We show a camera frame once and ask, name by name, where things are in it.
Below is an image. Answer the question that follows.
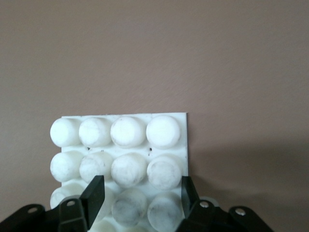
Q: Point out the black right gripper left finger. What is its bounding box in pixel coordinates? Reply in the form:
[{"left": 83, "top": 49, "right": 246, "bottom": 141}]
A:
[{"left": 57, "top": 175, "right": 105, "bottom": 232}]

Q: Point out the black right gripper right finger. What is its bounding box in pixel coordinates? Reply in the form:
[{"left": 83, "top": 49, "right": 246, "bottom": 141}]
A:
[{"left": 178, "top": 176, "right": 218, "bottom": 232}]

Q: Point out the white studded base plate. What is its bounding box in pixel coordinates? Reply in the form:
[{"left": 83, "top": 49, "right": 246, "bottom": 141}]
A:
[{"left": 49, "top": 111, "right": 189, "bottom": 232}]

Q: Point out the brown table cover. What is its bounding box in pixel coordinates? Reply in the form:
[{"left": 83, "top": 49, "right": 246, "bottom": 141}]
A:
[{"left": 0, "top": 0, "right": 309, "bottom": 232}]

